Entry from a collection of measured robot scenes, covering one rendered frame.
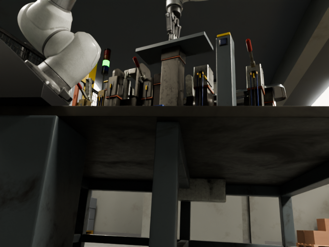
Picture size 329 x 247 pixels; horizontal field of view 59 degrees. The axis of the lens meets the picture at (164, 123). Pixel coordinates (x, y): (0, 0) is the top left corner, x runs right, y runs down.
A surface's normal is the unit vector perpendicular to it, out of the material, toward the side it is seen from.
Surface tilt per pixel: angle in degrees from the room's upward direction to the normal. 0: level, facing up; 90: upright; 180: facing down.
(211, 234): 90
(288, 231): 90
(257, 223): 90
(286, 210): 90
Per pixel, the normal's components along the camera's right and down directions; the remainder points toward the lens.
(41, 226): 0.99, 0.01
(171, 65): -0.43, -0.32
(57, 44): -0.04, -0.25
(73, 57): 0.33, 0.06
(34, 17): -0.35, 0.08
